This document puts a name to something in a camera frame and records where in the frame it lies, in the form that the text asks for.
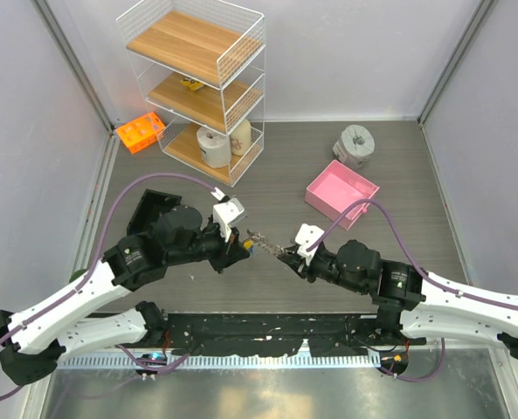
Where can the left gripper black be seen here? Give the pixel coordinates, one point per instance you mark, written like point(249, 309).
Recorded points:
point(228, 251)

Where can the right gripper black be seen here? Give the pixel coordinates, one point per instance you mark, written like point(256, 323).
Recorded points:
point(299, 263)

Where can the yellow tagged key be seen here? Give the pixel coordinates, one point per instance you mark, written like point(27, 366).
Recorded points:
point(247, 241)

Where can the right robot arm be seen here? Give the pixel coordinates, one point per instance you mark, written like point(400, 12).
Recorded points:
point(412, 303)

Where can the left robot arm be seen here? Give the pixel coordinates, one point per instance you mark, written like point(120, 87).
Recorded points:
point(36, 339)

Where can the black plastic bin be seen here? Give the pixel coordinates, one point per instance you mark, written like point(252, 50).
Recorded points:
point(151, 206)

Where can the pink open box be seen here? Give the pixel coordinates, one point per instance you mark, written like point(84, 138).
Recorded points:
point(336, 187)

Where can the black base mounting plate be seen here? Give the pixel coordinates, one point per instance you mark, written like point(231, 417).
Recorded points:
point(273, 335)

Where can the white toilet paper roll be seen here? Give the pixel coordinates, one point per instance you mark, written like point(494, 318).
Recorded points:
point(215, 148)

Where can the cream lotion bottle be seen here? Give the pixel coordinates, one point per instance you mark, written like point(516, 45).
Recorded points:
point(241, 138)

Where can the orange plastic crate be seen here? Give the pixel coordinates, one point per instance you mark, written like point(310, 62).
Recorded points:
point(141, 132)

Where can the yellow packet on shelf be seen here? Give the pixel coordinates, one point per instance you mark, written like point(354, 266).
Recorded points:
point(192, 84)

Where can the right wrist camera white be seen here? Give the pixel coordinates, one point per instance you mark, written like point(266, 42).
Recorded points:
point(306, 238)

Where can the white slotted cable duct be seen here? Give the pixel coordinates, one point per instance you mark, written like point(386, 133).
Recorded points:
point(303, 359)

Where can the white wire shelf rack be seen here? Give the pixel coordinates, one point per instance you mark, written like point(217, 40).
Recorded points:
point(202, 66)

